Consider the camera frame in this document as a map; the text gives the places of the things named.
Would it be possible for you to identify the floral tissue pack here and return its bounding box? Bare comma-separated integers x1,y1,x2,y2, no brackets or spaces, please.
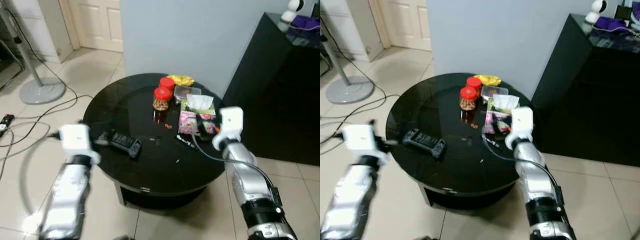
483,94,521,137
177,94,219,137

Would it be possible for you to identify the black game controller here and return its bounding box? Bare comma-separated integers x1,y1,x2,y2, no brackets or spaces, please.
402,128,448,160
102,129,144,160

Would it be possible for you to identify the clear plastic container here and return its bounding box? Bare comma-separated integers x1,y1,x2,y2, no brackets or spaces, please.
173,85,203,105
480,85,510,104

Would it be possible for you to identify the red-lid jar of nuts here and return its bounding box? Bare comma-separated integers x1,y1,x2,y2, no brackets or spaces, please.
459,86,479,112
153,86,173,112

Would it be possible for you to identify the yellow snack bag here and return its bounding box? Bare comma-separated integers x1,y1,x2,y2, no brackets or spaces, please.
473,74,502,87
167,74,196,87

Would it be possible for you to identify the round black glass table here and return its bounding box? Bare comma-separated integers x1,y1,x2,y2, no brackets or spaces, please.
82,73,229,210
385,73,534,210

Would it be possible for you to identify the grey fan stand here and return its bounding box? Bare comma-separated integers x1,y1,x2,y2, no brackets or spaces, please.
320,33,375,105
0,4,66,105

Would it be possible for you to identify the black glossy cabinet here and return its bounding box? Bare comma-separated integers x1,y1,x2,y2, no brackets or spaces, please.
222,12,321,167
530,13,640,168

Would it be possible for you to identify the black power strip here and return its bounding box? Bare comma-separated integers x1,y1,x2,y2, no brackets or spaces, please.
0,113,15,139

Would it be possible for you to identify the white panel door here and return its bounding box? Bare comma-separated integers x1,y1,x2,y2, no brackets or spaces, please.
367,0,432,52
58,0,124,53

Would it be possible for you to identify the purple cloth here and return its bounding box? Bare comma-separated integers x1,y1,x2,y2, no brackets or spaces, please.
592,15,636,35
288,14,321,34

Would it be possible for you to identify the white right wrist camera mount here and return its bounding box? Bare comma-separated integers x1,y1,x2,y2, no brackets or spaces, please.
504,106,535,151
212,106,245,151

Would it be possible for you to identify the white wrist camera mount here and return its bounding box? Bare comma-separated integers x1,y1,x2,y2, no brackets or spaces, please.
504,106,535,151
342,123,389,167
212,106,245,151
58,123,101,166

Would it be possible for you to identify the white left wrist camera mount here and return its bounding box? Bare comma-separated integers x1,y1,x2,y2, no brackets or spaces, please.
342,123,389,167
58,123,101,166

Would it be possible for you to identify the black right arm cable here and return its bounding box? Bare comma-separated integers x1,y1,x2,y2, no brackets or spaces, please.
482,127,562,201
191,131,282,202

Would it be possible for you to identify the black floor cable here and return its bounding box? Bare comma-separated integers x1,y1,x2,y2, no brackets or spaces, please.
0,7,94,122
320,18,401,120

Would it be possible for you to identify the grey floor cable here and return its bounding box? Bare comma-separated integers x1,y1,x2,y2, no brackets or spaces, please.
320,118,352,157
0,120,62,182

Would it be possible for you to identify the white security camera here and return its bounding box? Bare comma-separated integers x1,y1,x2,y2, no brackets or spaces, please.
583,0,609,25
279,0,305,25

